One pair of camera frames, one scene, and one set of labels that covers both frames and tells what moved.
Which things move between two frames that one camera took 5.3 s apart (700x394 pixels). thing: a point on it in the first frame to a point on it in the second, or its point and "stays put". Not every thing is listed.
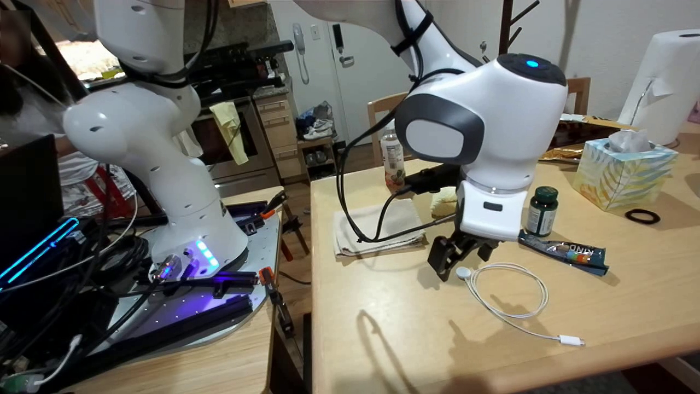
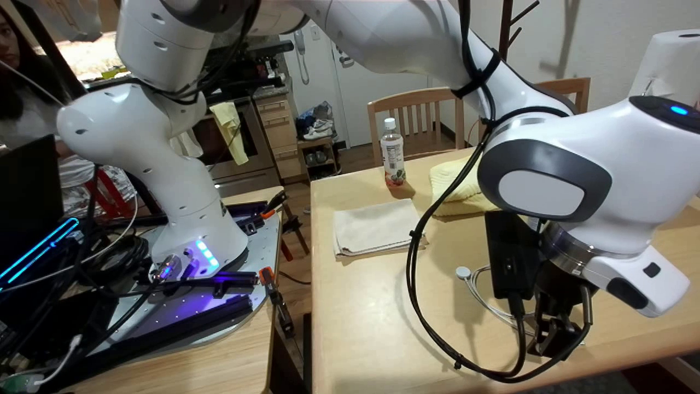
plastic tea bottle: [393, 161] stays put
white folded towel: [395, 218] stays put
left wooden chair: [580, 86] stays put
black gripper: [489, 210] to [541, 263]
